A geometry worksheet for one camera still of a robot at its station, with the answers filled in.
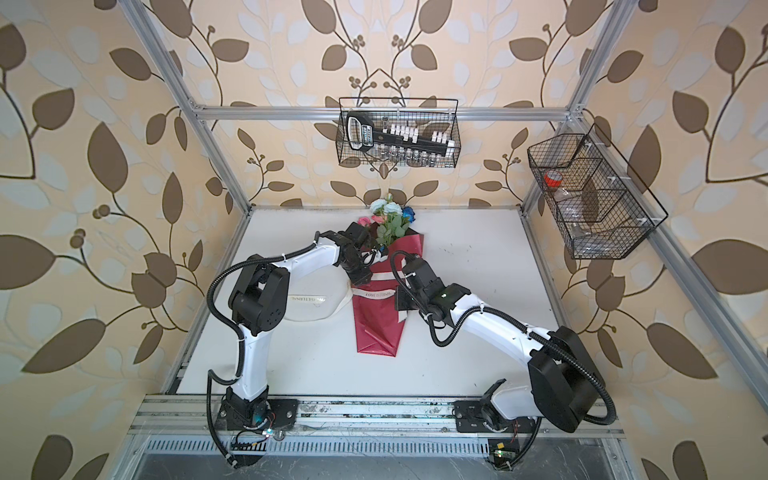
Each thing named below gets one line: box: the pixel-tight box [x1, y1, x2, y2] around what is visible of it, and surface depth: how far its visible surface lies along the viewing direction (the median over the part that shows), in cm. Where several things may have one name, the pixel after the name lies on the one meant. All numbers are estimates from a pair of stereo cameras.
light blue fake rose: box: [370, 198, 403, 216], surface depth 116 cm
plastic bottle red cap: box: [543, 170, 599, 233], surface depth 84 cm
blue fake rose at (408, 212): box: [401, 206, 416, 223], surface depth 115 cm
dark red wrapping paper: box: [351, 232, 424, 357], surface depth 91 cm
